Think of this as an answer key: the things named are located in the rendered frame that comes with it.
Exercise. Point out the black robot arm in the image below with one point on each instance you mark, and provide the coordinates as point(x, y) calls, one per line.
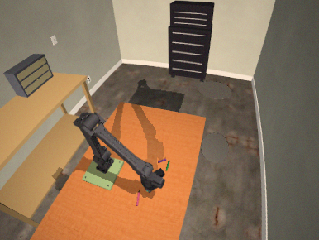
point(102, 155)

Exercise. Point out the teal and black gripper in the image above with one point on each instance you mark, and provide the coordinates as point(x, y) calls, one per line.
point(148, 186)

